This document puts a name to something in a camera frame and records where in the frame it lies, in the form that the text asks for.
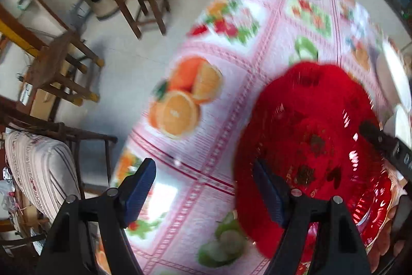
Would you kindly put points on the wooden stool with yellow feet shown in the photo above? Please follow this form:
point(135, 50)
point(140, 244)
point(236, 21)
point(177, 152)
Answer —
point(45, 72)

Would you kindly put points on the pink fruit pattern tablecloth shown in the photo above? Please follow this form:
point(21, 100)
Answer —
point(194, 120)

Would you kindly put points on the striped chair cushion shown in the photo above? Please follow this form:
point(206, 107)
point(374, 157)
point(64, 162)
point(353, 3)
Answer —
point(43, 169)

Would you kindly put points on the dark wooden chair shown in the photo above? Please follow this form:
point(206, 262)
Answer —
point(17, 120)

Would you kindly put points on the white ceramic plate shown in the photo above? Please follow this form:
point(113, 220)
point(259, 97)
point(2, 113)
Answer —
point(398, 125)
point(392, 78)

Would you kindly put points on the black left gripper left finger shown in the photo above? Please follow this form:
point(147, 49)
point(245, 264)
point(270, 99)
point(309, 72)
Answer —
point(68, 247)

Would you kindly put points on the operator hand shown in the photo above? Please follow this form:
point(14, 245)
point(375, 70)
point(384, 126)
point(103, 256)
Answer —
point(388, 245)

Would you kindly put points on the red scalloped plastic plate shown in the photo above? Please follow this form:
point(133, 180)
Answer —
point(305, 128)

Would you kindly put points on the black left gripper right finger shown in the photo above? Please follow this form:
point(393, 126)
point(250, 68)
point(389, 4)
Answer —
point(338, 248)

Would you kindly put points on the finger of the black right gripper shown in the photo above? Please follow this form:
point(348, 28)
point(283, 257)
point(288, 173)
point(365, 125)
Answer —
point(392, 148)

